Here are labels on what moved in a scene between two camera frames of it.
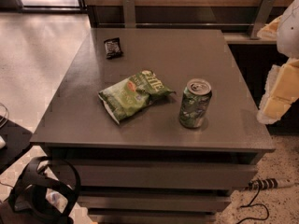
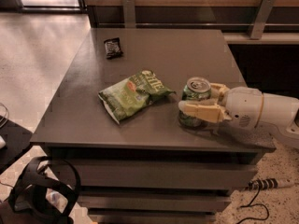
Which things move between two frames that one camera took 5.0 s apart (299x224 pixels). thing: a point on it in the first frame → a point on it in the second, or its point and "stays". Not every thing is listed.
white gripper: x=290 y=32 → x=243 y=106
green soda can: x=194 y=103 stays
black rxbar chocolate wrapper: x=112 y=48 stays
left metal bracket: x=129 y=3 stays
